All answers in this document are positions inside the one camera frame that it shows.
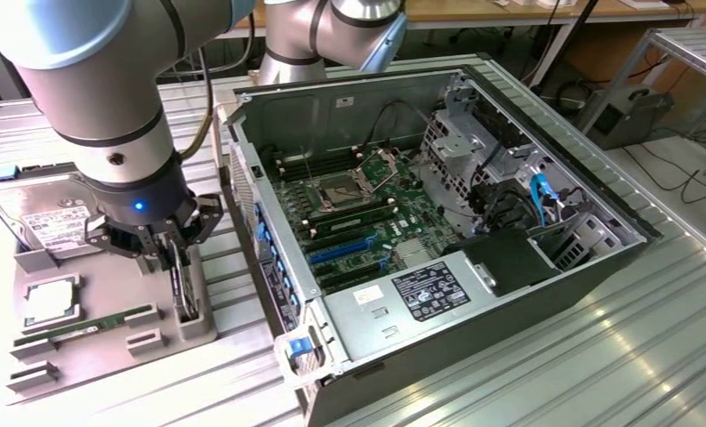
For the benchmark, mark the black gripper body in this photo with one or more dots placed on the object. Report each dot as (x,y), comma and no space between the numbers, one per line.
(141,195)

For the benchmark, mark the black graphics card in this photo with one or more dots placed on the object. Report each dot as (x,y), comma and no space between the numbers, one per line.
(183,284)

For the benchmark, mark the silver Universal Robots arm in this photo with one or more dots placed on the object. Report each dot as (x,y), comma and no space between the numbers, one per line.
(90,89)

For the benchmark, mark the grey parts rack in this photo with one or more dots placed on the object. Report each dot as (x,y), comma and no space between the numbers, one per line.
(102,276)

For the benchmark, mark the silver hard disk drive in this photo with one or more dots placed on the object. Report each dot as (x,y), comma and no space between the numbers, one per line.
(37,213)

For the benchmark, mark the silver CPU chip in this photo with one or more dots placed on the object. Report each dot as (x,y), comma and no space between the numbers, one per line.
(49,304)

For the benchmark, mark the green loose RAM stick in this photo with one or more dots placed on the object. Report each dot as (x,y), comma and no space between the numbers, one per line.
(85,327)

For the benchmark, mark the thin locking lever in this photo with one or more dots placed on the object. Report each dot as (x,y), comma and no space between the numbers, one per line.
(308,166)

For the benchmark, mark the black RAM slot bank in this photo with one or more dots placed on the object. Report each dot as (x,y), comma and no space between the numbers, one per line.
(316,164)

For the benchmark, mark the CPU socket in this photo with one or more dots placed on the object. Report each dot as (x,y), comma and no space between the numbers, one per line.
(337,191)

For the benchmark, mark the blue plastic connector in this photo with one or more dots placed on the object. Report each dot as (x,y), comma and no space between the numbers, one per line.
(2,174)

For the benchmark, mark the blue expansion slot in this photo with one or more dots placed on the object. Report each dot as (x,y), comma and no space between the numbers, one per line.
(340,251)

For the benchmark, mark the green installed RAM stick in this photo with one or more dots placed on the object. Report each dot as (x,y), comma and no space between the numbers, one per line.
(352,220)

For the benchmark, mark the metal socket cover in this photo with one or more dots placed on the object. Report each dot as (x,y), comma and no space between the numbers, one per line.
(378,164)

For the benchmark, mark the blue case latch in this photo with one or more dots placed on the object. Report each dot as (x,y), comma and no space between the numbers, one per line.
(295,348)

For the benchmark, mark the green motherboard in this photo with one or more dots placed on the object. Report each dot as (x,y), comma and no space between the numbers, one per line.
(410,222)

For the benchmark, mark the silver chipset heatsink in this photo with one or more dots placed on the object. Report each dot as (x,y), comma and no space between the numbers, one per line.
(416,254)

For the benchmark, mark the grey power supply unit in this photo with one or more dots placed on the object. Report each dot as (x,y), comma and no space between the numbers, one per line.
(398,311)

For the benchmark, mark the metal disk bay cage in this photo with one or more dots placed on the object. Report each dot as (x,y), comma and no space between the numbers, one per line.
(458,142)

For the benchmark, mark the black plastic shroud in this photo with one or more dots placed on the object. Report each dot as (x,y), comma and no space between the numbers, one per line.
(500,258)

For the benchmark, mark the black open PC case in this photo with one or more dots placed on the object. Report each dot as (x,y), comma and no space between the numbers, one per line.
(446,356)

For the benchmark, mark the wooden desk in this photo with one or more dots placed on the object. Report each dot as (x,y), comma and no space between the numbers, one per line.
(494,11)

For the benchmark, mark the grey floor machine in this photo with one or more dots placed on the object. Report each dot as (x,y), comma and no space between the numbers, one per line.
(626,115)

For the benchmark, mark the aluminium frame table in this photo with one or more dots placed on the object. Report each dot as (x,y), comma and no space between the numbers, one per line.
(684,53)

